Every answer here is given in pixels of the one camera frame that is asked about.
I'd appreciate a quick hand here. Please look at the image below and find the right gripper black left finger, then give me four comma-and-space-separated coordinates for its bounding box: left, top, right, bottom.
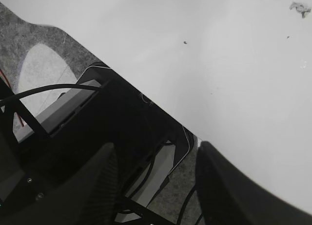
0, 143, 118, 225

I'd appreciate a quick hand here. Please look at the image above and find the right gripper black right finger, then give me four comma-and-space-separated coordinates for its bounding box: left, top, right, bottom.
196, 141, 312, 225

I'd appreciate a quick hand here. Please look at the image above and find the black robot base box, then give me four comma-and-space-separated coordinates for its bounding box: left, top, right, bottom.
0, 62, 196, 217

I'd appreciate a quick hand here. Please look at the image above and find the tiny grey paper scrap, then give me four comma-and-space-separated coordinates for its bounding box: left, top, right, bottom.
289, 2, 312, 19

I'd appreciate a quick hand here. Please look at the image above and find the black floor cable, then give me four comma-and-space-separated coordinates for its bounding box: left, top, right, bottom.
0, 83, 102, 106

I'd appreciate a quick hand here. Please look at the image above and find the orange floor cable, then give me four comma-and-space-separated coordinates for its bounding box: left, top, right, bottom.
0, 69, 25, 127

